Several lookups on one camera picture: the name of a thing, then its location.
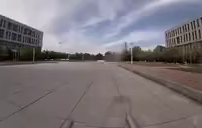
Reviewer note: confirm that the row of trees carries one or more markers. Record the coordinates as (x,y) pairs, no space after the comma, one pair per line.
(84,56)

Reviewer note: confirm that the grey concrete kerb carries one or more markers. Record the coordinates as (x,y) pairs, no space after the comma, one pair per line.
(175,85)

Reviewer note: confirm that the robot's own part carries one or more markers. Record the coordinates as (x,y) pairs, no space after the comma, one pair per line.
(131,122)
(67,124)

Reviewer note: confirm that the pale pole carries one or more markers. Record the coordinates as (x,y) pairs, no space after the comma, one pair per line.
(33,55)
(131,55)

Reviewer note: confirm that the grey multi-storey building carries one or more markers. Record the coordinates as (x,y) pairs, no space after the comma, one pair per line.
(9,31)

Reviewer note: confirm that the grey concrete plaza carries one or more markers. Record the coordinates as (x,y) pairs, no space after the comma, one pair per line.
(89,90)

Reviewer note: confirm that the beige multi-storey building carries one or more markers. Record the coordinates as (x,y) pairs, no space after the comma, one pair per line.
(192,31)

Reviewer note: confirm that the red brick strip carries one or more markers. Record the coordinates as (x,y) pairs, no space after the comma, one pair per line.
(189,78)

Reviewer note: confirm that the grass patch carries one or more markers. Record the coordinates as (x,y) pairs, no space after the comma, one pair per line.
(197,69)

